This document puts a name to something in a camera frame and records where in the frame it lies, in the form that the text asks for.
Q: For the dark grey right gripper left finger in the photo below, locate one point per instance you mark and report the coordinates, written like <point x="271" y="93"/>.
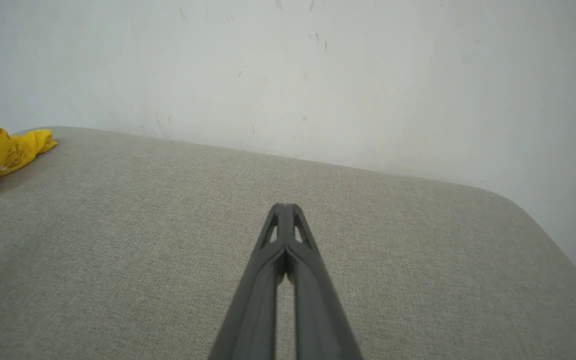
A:
<point x="250" y="310"/>

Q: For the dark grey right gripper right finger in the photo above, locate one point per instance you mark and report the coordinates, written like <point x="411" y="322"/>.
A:
<point x="320" y="310"/>

